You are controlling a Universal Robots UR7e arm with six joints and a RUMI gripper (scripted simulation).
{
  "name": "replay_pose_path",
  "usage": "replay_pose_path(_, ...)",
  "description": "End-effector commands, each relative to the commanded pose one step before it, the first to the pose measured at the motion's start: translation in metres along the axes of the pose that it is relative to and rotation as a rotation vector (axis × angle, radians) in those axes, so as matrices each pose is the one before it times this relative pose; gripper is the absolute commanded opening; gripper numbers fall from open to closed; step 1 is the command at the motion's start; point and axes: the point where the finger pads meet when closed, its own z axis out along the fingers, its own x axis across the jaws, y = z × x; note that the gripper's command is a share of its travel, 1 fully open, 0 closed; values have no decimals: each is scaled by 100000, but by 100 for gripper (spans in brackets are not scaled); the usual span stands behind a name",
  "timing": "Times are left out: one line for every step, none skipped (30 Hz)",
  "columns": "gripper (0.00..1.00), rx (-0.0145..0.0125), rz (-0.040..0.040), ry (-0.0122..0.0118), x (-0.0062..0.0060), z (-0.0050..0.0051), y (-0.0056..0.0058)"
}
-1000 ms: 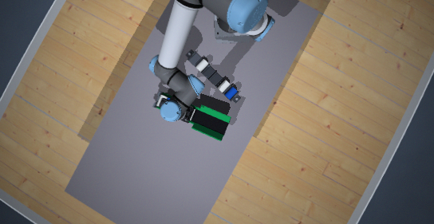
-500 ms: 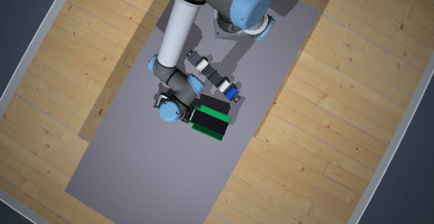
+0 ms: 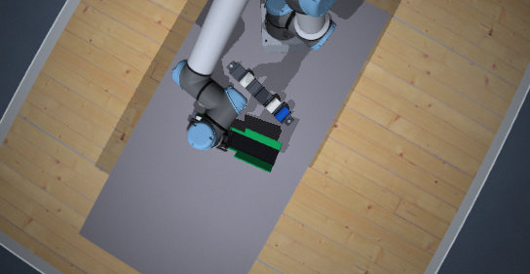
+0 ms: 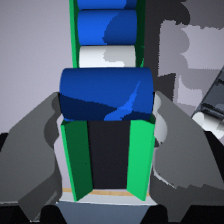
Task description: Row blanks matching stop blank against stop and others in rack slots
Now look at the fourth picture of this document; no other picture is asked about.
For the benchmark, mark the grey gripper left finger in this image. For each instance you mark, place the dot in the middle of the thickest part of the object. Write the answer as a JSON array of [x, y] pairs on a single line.
[[29, 172]]

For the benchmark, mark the white cylinder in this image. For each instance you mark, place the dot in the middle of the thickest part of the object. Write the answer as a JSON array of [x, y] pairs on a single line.
[[209, 123], [107, 56]]

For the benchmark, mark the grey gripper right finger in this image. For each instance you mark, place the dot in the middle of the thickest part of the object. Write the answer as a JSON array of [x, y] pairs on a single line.
[[187, 175]]

